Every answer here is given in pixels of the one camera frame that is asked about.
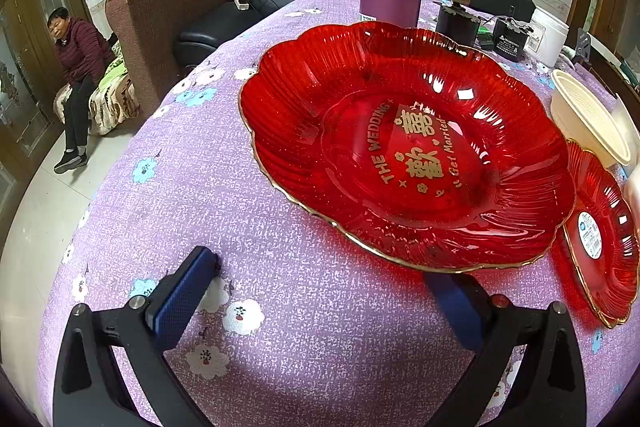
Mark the small red plate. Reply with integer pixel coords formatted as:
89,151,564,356
563,141,639,329

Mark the large red wedding plate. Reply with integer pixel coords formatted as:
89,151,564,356
239,22,576,273

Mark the large beige plastic bowl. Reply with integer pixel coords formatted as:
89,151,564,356
550,69,631,167

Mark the purple floral tablecloth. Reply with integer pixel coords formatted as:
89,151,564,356
36,0,640,427

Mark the seated person in maroon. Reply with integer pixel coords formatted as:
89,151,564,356
47,6,115,174

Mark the white plastic jar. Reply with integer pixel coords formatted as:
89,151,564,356
524,8,568,68

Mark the small black motor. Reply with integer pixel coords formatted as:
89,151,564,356
492,16,533,62

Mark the brown armchair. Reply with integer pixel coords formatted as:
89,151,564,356
105,0,230,117

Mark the wooden glass door cabinet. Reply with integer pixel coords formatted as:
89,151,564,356
1,0,89,239

